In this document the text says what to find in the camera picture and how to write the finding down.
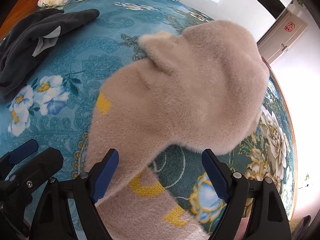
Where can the wooden headboard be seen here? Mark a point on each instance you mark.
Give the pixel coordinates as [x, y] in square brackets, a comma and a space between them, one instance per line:
[17, 12]

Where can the dark grey garment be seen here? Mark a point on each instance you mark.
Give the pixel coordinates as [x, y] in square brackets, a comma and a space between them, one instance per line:
[22, 47]

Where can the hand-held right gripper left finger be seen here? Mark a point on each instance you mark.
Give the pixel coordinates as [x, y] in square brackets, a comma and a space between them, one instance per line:
[105, 177]

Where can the beige fuzzy sweater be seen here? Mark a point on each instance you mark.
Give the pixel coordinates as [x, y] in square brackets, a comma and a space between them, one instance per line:
[187, 92]

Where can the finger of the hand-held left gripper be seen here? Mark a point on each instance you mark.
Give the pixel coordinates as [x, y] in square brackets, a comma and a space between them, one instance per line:
[42, 166]
[22, 151]

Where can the teal floral blanket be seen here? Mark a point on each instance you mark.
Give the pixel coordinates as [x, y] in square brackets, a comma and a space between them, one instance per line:
[75, 55]

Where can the beige door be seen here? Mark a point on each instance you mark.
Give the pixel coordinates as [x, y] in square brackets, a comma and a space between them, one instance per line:
[277, 42]

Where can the red door sticker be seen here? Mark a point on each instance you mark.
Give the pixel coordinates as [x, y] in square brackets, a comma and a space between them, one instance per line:
[289, 27]

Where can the white and black wardrobe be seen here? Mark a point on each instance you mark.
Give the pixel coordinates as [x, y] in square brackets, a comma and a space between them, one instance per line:
[225, 2]

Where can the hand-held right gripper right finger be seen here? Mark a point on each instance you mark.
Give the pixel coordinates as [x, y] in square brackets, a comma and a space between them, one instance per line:
[215, 177]

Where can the wooden bed side rail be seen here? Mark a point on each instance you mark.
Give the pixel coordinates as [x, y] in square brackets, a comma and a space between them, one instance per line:
[282, 100]

